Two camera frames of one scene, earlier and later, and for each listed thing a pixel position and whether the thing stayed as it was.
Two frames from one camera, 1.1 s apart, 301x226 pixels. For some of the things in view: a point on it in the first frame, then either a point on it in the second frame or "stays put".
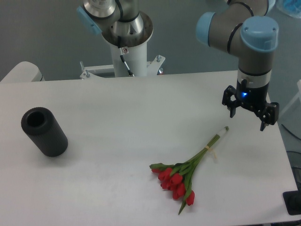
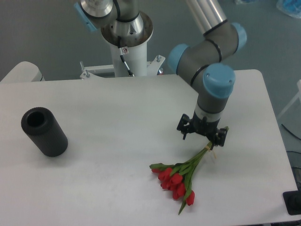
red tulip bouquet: (177, 177) stays put
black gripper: (257, 95) -> (208, 129)
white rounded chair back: (24, 71) stays put
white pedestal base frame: (90, 72) stays put
